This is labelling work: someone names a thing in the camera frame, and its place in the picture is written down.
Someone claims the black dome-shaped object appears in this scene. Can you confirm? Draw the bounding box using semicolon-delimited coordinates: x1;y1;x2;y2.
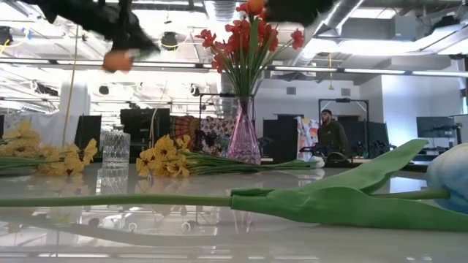
326;151;348;164

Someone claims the long ceiling light strip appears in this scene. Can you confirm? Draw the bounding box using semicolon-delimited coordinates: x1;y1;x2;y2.
272;66;468;78
0;57;220;73

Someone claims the orange mandala tapestry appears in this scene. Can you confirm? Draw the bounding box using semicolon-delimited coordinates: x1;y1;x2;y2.
170;115;200;153

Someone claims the long yellow cable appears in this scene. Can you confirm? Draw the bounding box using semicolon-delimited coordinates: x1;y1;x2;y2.
61;25;80;147

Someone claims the dark floral tapestry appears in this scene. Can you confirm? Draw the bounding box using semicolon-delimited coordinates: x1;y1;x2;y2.
199;116;235;158

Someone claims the black ceiling-mounted device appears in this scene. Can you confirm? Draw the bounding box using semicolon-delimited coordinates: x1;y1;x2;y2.
0;26;14;47

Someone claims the red artificial flower bunch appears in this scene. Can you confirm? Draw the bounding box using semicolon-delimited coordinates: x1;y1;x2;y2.
195;14;305;99

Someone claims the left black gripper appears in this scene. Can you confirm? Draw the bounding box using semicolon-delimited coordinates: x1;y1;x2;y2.
105;0;162;52

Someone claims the person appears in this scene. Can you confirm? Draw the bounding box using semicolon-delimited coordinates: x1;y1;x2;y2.
316;108;350;156

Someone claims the black metal table frame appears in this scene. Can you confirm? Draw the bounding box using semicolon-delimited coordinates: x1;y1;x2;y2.
323;160;427;173

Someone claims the pink glass vase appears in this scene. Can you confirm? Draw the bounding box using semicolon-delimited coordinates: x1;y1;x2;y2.
226;96;263;165

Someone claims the large silver ventilation duct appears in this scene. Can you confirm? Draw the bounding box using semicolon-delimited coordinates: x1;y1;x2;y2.
292;0;366;66

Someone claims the black shelf cabinet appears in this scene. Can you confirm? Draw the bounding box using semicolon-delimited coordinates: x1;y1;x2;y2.
120;108;171;161

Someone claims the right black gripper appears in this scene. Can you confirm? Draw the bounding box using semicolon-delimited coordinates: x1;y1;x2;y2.
265;0;337;27

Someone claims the yellow artificial flower bunch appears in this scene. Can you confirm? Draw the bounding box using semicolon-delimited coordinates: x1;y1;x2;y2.
135;134;290;179
0;121;99;177

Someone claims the black round ceiling fixture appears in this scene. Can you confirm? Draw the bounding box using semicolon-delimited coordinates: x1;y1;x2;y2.
160;31;179;51

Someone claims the white floral cloth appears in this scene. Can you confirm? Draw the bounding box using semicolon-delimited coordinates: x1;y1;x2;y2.
295;116;322;161

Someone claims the wide black partition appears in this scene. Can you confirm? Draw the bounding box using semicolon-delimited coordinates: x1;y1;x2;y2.
343;120;390;158

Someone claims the clear cut-glass vase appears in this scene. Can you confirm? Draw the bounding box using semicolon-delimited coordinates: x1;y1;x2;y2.
102;125;132;169

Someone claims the white artificial tulip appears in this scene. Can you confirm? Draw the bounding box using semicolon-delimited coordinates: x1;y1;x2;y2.
0;138;468;232
277;156;325;169

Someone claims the silver vertical ventilation duct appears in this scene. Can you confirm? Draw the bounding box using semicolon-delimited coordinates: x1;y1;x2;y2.
213;0;242;118

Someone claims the dark computer monitor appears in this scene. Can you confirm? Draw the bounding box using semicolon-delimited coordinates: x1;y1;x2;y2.
416;116;456;139

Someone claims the white cloth curtain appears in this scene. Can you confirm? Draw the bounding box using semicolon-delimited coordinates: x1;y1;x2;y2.
3;111;80;147

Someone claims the black metal frame stand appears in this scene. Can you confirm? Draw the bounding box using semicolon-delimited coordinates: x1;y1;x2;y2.
317;97;370;161
199;93;256;158

